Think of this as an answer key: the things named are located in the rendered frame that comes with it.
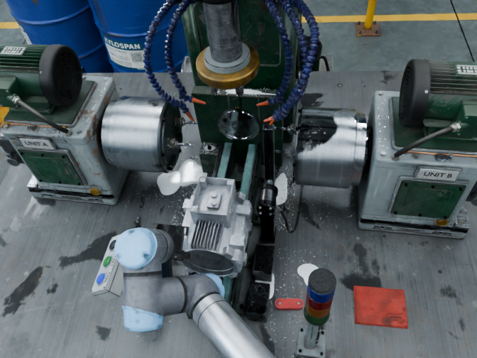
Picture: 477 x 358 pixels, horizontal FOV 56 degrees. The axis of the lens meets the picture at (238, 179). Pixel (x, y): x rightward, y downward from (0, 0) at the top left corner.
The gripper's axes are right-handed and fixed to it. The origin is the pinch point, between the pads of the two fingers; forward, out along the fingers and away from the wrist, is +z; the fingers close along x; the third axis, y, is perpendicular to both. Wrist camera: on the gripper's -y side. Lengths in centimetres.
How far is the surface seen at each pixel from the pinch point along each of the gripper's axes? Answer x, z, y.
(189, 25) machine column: 10, 13, 70
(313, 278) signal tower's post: -34.1, -15.8, -1.1
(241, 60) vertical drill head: -11, 0, 53
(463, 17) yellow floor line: -140, 236, 191
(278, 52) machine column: -18, 22, 65
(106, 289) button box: 16.7, -5.8, -10.6
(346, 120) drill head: -41, 16, 43
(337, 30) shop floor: -44, 224, 171
